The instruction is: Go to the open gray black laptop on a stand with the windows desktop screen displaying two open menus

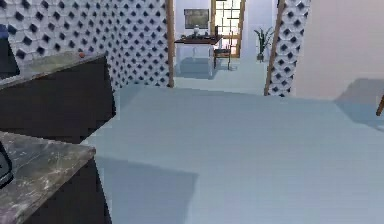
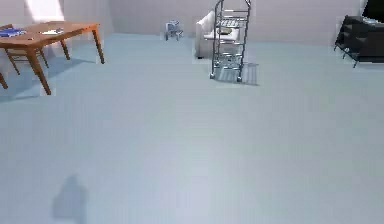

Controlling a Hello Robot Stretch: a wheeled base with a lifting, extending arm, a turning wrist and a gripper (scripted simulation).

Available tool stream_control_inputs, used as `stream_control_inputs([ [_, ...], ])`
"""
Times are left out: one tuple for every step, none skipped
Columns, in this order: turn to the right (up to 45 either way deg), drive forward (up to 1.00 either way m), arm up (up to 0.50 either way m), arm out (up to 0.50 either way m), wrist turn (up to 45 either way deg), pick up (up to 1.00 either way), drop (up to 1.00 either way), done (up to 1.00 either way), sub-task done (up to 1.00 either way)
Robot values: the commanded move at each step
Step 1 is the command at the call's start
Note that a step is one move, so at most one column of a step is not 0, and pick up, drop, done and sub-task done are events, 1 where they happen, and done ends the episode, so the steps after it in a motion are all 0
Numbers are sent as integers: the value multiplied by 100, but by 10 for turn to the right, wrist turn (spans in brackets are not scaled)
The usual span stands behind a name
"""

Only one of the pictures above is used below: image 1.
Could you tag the black object on counter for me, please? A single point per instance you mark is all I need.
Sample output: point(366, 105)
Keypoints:
point(5, 166)

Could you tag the dark wooden chair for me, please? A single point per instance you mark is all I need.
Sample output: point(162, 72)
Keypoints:
point(222, 51)

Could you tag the black appliance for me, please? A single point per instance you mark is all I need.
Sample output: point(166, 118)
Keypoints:
point(6, 56)

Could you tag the brown wooden furniture leg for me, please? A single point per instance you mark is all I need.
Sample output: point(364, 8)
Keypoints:
point(380, 106)

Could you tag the small brown round object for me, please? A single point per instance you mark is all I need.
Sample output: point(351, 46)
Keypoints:
point(81, 55)

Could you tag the green house plant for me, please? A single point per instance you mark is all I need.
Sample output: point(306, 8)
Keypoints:
point(263, 41)

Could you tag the white table lamp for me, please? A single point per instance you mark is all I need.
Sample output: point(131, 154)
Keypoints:
point(196, 31)

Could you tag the wooden framed window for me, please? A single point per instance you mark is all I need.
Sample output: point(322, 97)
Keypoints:
point(228, 23)

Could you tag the dark wood desk white legs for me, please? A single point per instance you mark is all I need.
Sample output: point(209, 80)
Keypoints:
point(198, 50)

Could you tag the black counter with marble top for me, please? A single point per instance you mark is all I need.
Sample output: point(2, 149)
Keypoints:
point(43, 180)

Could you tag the black cabinet with marble top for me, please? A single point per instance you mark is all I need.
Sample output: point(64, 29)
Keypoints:
point(60, 100)

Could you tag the framed grey picture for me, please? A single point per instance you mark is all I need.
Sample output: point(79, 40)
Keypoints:
point(196, 18)

